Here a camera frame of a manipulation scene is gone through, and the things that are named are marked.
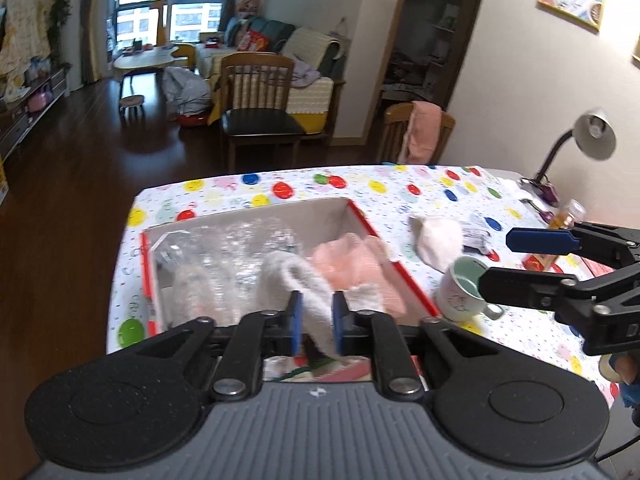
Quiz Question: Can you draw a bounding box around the light wooden chair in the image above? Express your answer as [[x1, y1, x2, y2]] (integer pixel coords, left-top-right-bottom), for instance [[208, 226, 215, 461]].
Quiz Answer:
[[149, 0, 173, 47]]

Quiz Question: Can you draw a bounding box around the pink packet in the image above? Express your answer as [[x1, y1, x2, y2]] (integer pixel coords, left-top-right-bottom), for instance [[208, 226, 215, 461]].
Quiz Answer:
[[575, 255, 618, 277]]

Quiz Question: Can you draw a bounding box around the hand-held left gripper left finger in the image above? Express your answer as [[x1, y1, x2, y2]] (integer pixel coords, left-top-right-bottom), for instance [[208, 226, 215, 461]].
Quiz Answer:
[[150, 291, 304, 402]]

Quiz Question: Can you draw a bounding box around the sofa with cream covers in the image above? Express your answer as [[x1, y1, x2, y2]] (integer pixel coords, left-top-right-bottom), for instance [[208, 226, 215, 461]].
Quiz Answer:
[[195, 17, 347, 136]]

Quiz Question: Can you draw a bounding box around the black cable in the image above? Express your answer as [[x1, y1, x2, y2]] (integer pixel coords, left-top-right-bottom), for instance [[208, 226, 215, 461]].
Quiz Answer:
[[592, 437, 640, 466]]

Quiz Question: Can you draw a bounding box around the pink towel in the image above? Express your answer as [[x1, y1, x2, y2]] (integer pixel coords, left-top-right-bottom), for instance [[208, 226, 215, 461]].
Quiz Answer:
[[402, 101, 443, 163]]

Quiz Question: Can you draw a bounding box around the white coffee table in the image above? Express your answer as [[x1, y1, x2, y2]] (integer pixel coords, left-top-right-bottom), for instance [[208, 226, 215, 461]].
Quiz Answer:
[[112, 46, 181, 101]]

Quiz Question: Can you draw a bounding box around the green potted plant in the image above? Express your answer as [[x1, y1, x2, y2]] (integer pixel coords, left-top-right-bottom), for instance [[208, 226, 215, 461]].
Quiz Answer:
[[45, 0, 73, 58]]

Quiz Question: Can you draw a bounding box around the long tv cabinet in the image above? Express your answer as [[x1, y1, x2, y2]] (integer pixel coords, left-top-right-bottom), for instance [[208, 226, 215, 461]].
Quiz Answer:
[[0, 62, 71, 161]]

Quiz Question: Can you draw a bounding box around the large window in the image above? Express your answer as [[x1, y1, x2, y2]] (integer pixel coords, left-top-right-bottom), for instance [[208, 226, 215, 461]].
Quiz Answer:
[[105, 0, 231, 48]]

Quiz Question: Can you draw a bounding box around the floral cloth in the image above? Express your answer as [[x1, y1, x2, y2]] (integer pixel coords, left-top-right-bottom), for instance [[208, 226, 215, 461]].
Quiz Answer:
[[0, 0, 51, 77]]

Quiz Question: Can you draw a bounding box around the red cushion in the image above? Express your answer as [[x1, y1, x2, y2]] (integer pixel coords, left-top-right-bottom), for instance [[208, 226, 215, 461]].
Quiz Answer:
[[237, 30, 271, 52]]

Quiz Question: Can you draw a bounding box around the cream throw blanket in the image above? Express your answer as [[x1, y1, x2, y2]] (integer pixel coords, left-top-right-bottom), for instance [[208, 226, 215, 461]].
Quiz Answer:
[[280, 27, 346, 76]]

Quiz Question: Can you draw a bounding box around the red cardboard box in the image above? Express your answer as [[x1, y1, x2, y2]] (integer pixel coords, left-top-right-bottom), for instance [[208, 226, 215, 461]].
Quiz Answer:
[[140, 198, 443, 346]]

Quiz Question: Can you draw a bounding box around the white bag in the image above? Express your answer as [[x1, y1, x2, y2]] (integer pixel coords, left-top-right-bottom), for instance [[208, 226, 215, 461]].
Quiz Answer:
[[162, 66, 213, 116]]

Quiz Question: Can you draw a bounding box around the dark-seat wooden chair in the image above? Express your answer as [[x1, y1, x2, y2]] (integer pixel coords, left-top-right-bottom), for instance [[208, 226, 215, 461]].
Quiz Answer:
[[220, 52, 306, 171]]

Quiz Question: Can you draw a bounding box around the orange drink bottle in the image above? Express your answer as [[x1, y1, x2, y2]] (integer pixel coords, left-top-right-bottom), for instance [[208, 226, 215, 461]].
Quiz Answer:
[[522, 199, 587, 272]]

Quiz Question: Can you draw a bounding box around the striped plastic packet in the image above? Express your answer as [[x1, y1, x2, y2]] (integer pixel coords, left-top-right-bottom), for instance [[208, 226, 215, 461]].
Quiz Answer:
[[460, 215, 493, 253]]

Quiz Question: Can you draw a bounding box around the lavender cloth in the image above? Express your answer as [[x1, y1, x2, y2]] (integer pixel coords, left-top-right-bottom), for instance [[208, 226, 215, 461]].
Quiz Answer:
[[290, 57, 321, 88]]

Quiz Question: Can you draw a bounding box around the white fluffy sock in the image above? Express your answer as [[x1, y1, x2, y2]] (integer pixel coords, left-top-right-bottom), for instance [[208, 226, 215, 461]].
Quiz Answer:
[[409, 214, 463, 270]]

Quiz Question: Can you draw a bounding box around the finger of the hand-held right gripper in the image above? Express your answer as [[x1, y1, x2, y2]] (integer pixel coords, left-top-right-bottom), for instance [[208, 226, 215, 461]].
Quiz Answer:
[[506, 222, 640, 272], [477, 266, 598, 322]]

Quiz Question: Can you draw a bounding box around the pale green mug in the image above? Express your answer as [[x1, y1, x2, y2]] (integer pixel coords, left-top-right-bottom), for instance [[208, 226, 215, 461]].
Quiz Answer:
[[434, 255, 506, 323]]

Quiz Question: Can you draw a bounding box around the silver desk lamp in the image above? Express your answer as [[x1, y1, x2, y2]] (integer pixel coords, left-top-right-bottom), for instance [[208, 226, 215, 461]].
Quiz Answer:
[[520, 108, 617, 206]]

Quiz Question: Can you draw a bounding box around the pink cloth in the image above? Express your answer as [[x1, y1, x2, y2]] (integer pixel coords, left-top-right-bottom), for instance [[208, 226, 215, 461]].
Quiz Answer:
[[306, 234, 406, 318]]

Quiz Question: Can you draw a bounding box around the person's right hand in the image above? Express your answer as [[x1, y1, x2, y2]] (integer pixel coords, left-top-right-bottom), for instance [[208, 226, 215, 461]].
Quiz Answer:
[[600, 352, 640, 411]]

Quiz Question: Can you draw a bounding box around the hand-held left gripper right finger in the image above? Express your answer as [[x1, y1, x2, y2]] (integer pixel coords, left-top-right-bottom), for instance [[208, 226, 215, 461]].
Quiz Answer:
[[332, 291, 482, 402]]

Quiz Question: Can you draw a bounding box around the clear plastic bag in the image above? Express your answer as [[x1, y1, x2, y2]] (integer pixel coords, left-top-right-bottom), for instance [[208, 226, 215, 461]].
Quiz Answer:
[[152, 217, 301, 326]]

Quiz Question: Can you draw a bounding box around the tall white air conditioner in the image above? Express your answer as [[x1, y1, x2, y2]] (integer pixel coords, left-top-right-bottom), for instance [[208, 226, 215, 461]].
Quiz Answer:
[[65, 0, 86, 92]]

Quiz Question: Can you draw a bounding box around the white towel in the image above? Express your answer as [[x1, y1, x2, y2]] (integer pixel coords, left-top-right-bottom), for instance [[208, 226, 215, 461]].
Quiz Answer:
[[260, 250, 351, 361]]

